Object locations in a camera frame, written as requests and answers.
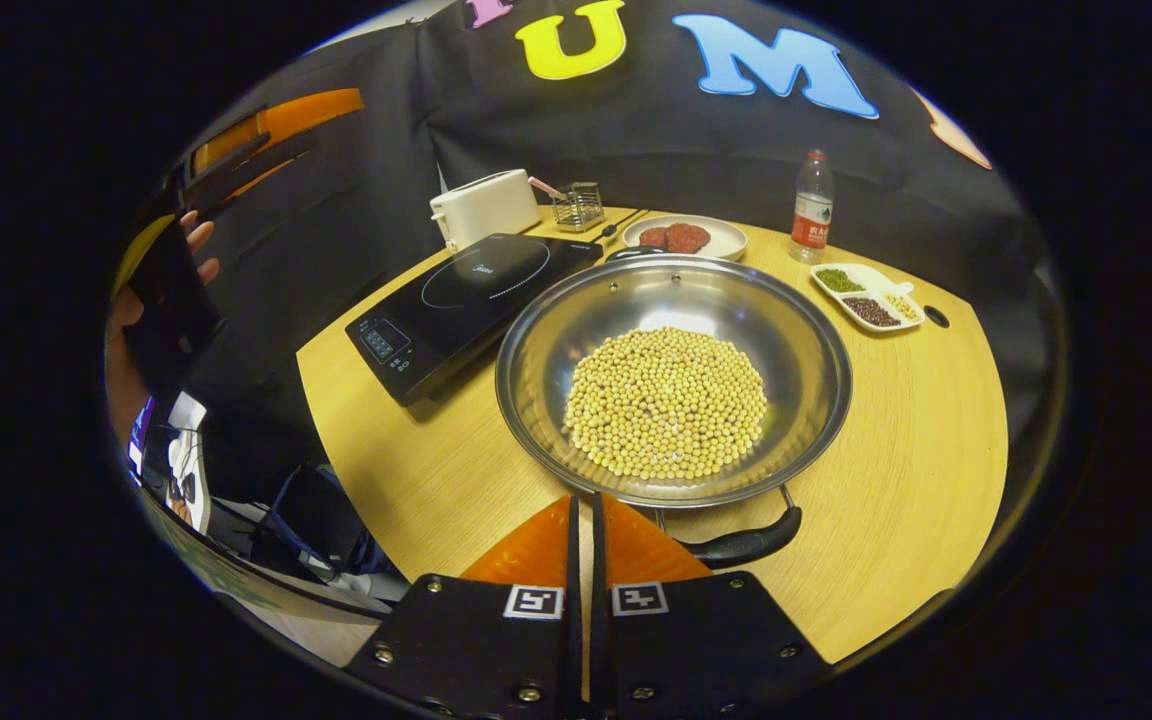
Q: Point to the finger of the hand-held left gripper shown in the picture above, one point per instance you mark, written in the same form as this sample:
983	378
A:
256	170
286	115

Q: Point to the large pile of soybeans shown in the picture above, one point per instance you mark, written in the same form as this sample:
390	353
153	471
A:
666	400

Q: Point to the heap of dark red beans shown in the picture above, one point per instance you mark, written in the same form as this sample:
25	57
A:
871	312

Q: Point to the white toaster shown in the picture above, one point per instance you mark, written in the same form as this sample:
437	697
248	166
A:
486	205

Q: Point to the raw red meat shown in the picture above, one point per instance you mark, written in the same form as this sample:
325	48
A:
681	238

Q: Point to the white oval plate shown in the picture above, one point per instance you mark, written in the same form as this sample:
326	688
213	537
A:
726	238

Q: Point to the white divided dish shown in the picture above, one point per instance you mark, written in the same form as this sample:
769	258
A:
876	283

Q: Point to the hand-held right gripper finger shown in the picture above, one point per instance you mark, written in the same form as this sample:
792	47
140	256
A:
598	560
575	560

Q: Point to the heap of green mung beans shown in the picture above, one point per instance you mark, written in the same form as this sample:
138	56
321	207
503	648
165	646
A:
839	281

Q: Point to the small heap of soybeans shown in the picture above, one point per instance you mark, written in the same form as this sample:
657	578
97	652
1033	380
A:
903	306

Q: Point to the clear plastic water bottle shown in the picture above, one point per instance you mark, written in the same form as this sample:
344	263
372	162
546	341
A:
812	215

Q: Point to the stainless steel pot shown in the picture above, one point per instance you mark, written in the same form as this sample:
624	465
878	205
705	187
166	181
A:
796	370

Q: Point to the pink straw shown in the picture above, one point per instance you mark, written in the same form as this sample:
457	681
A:
542	185

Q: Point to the black induction cooktop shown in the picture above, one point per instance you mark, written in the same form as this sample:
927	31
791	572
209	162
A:
476	290

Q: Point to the black backdrop cloth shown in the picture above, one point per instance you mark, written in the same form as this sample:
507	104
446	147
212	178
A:
636	150

